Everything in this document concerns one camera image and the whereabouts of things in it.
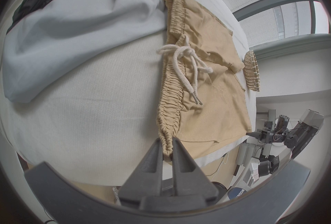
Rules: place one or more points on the round woven basket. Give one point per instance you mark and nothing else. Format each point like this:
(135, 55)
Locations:
(250, 73)

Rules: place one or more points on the grey-green curtain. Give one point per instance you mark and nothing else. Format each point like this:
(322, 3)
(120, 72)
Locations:
(297, 46)

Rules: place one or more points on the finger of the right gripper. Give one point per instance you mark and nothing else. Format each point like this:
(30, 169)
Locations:
(254, 135)

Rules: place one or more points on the tan shorts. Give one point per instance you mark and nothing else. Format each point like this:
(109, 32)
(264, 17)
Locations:
(206, 104)

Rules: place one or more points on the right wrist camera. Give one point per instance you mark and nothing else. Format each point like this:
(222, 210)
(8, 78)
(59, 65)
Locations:
(268, 125)

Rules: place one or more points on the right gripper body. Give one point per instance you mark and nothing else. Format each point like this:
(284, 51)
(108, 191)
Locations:
(266, 136)

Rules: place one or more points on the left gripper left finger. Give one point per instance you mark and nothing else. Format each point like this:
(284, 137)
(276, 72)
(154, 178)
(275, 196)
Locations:
(147, 173)

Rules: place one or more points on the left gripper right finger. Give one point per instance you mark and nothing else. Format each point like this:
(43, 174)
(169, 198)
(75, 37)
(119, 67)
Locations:
(188, 179)

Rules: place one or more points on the bed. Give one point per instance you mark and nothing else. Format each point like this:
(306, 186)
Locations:
(90, 114)

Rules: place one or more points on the pale blue garment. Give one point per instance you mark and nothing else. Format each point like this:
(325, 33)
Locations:
(77, 24)

